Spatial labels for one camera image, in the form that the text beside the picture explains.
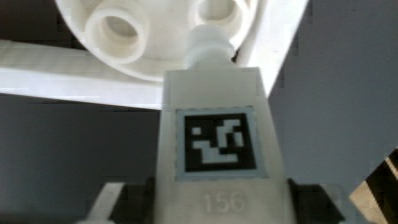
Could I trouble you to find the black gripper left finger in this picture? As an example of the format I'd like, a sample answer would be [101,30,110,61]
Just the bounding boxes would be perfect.
[72,177,154,224]

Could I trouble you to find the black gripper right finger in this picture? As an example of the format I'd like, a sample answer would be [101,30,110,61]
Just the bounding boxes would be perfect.
[287,179,344,224]

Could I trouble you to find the white stool leg with tag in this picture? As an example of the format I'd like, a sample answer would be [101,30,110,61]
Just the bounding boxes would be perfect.
[152,25,296,224]

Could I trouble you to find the white round stool seat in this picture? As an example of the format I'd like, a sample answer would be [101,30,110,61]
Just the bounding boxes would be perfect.
[55,0,261,82]

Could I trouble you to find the white front fence bar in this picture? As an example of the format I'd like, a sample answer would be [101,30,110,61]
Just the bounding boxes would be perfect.
[0,40,161,110]

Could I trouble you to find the white fence bar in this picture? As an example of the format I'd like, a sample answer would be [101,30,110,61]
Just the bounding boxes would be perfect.
[236,0,309,94]
[0,40,161,110]

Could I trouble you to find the white right fence bar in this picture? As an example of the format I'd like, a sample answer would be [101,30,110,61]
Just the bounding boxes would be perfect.
[236,0,309,94]

